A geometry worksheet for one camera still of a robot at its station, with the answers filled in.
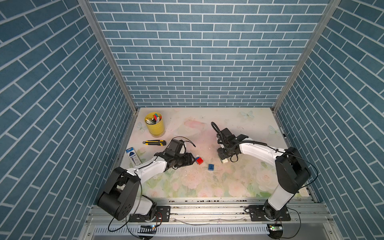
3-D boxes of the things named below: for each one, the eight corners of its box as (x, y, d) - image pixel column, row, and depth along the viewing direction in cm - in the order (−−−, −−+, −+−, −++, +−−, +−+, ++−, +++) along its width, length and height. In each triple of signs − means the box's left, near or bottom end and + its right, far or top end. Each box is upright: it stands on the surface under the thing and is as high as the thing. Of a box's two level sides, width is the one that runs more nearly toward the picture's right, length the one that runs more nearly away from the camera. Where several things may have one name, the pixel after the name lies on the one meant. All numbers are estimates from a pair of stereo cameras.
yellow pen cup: (148, 137, 105) (142, 125, 94) (151, 125, 112) (146, 112, 101) (164, 137, 105) (160, 125, 94) (166, 125, 112) (163, 112, 102)
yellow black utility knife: (143, 145, 102) (142, 143, 100) (144, 141, 104) (143, 140, 102) (165, 145, 102) (165, 143, 100) (166, 142, 104) (166, 140, 102)
